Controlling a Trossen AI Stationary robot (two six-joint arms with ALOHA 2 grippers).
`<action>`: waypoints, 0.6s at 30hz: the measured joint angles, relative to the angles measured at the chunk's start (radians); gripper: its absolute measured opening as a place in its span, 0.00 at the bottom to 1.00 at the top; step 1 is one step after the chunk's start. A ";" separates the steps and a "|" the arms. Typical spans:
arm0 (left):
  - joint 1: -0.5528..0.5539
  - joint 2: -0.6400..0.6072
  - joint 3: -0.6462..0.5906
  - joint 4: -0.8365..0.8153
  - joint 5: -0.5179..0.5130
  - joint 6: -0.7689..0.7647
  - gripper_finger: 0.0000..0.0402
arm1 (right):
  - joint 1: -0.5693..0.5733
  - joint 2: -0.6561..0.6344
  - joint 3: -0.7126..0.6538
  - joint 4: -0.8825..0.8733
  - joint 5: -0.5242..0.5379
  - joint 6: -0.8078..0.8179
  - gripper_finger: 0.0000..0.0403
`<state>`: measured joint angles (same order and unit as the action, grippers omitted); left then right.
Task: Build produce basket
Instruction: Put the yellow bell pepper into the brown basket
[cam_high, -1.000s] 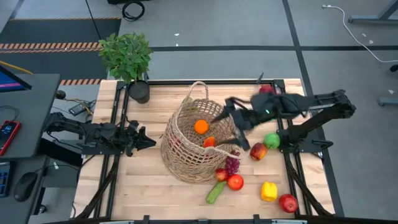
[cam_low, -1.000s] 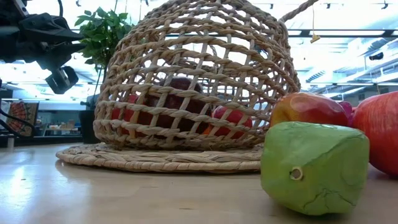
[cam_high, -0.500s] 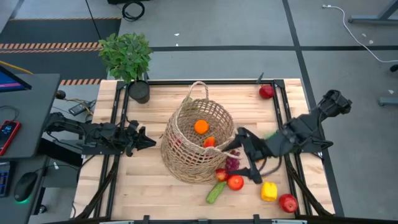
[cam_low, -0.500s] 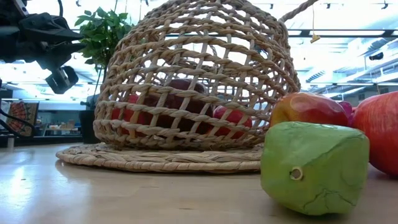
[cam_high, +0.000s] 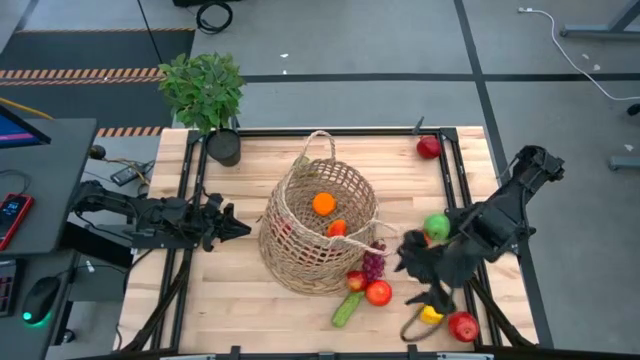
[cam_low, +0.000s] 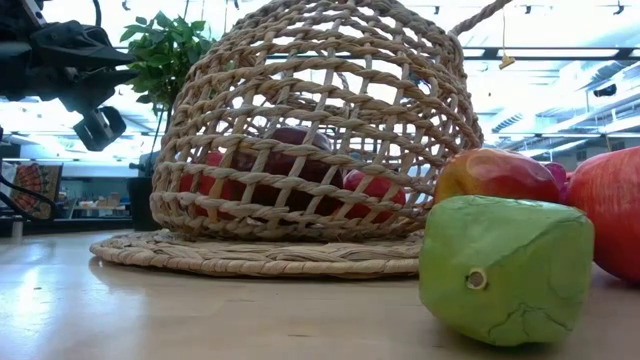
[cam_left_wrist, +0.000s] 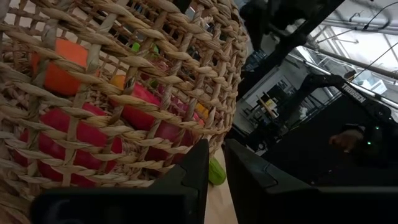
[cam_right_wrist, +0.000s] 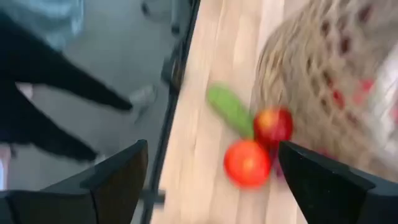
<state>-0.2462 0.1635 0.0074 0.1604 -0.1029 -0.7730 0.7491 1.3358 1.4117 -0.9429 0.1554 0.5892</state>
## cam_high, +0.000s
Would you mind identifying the yellow bell pepper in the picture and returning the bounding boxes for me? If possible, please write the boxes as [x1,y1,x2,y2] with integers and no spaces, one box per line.
[418,304,445,326]

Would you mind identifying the purple grape bunch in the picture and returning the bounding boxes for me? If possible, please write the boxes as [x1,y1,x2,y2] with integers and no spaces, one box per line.
[360,241,389,284]

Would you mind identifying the black power adapter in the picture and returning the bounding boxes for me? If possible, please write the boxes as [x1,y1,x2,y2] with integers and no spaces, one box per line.
[109,160,156,188]

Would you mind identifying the black floor mat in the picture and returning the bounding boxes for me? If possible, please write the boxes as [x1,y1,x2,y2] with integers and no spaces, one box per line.
[0,28,197,139]

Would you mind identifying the green toy cucumber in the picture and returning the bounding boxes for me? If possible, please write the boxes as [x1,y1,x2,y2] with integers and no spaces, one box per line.
[330,291,366,330]

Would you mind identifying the monitor with blue screen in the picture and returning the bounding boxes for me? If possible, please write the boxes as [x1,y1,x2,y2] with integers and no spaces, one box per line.
[0,103,53,150]

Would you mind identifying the dark grey side desk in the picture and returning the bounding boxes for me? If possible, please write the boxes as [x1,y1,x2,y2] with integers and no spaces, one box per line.
[0,117,100,360]

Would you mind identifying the black aluminium frame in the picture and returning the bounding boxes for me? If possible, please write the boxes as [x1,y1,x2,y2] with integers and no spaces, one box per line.
[119,126,544,360]

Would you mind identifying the small red yellow apple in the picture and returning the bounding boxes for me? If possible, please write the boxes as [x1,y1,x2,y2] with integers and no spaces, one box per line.
[345,270,369,293]

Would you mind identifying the red orange toy fruit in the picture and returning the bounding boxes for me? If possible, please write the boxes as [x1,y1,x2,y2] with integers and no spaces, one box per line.
[326,218,349,239]

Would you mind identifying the red smartphone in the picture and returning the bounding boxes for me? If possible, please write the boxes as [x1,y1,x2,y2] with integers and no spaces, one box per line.
[0,192,36,252]

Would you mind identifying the black keyboard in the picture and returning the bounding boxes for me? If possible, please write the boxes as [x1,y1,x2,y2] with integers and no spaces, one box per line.
[0,258,19,319]

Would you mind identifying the round orange fruit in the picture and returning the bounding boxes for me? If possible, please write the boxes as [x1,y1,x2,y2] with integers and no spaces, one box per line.
[311,191,338,218]

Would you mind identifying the black computer mouse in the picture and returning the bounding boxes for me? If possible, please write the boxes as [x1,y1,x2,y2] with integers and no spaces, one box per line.
[20,275,63,327]

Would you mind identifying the woven wicker basket with handles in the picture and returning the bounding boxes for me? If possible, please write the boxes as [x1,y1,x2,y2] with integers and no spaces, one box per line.
[257,129,403,297]

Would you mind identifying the yellow cable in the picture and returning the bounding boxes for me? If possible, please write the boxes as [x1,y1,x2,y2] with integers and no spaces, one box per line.
[0,96,55,121]

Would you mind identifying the grey desk foot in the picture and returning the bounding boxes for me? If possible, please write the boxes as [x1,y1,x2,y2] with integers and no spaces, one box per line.
[608,155,640,172]

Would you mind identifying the dark red apple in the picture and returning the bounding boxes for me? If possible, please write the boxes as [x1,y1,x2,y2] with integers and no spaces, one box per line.
[416,135,443,161]

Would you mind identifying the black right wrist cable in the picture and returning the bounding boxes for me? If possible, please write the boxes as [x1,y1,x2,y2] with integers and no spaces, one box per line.
[399,305,447,344]

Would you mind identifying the grey desk leg frame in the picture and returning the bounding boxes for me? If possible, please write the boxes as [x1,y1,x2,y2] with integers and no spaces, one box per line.
[558,0,640,40]

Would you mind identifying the white floor cable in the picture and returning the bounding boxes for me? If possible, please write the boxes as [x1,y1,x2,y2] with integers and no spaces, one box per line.
[517,6,640,102]

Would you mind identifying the black coiled cable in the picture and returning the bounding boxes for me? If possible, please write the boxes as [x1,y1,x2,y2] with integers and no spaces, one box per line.
[195,1,235,36]

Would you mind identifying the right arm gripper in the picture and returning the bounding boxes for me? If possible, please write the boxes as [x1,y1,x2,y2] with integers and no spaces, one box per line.
[393,228,484,315]

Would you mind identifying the green potted plant black pot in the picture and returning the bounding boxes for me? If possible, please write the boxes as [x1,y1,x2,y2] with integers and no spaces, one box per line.
[157,51,248,169]

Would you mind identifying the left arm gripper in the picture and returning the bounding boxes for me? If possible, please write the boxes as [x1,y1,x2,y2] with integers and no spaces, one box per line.
[188,194,253,253]

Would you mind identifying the green apple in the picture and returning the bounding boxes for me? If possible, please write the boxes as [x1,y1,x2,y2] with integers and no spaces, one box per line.
[423,213,452,242]

